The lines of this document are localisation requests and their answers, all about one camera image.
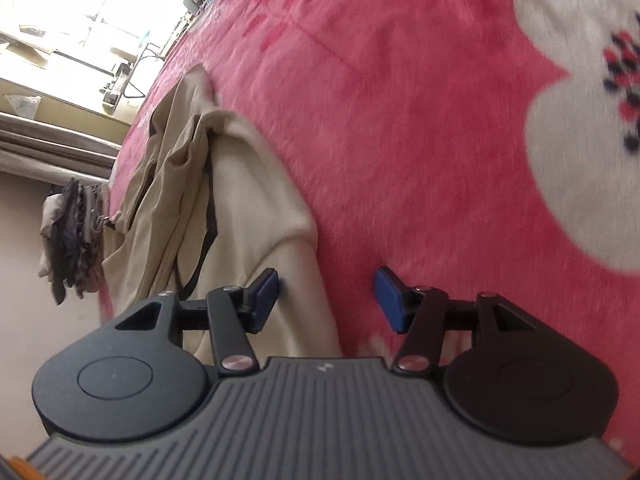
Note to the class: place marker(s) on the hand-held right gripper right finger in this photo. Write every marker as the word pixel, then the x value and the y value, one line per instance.
pixel 390 300

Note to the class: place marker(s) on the beige curtain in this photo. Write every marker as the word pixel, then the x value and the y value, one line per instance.
pixel 50 145

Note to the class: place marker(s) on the pink floral blanket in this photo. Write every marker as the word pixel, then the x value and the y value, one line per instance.
pixel 400 110

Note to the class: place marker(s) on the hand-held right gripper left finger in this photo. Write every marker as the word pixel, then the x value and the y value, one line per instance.
pixel 267 295

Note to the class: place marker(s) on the bright window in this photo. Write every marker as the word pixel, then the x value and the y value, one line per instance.
pixel 75 20

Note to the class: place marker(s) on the dark hanging clothes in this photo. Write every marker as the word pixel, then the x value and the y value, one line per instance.
pixel 75 240

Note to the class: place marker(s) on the beige zip jacket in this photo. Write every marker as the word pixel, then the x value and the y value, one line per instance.
pixel 250 185

